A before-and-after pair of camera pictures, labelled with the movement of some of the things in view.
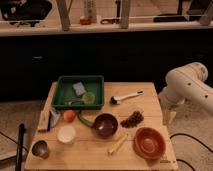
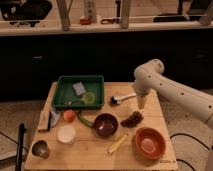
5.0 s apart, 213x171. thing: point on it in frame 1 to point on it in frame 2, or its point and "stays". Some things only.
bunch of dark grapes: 132,121 stays
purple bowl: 106,125 stays
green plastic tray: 91,99 stays
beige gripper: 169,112 to 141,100
